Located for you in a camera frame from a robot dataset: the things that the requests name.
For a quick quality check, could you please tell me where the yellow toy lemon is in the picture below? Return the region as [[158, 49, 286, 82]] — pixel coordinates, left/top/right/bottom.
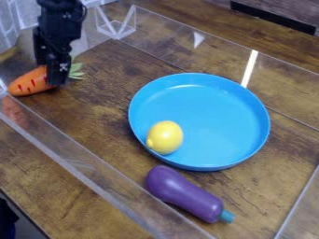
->
[[146, 120, 183, 155]]

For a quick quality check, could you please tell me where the clear acrylic enclosure wall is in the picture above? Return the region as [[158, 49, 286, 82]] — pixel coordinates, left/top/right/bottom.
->
[[0, 0, 319, 239]]

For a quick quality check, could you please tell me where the purple toy eggplant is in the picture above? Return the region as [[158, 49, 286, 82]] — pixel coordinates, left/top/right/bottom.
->
[[146, 165, 236, 223]]

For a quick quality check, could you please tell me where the orange toy carrot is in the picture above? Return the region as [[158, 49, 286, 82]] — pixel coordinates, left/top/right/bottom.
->
[[9, 63, 85, 96]]

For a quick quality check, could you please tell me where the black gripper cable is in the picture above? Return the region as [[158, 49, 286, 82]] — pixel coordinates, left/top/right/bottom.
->
[[74, 3, 90, 26]]

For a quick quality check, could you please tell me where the white patterned curtain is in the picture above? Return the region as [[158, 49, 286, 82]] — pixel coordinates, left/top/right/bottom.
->
[[0, 0, 118, 56]]

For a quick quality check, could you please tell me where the black bar in background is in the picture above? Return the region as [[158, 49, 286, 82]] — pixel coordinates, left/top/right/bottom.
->
[[232, 0, 317, 35]]

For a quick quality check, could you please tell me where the blue round tray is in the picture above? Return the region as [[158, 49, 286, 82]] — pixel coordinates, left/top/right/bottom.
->
[[129, 73, 272, 172]]

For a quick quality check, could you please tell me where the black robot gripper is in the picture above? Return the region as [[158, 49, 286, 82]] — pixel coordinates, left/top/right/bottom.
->
[[33, 0, 87, 86]]

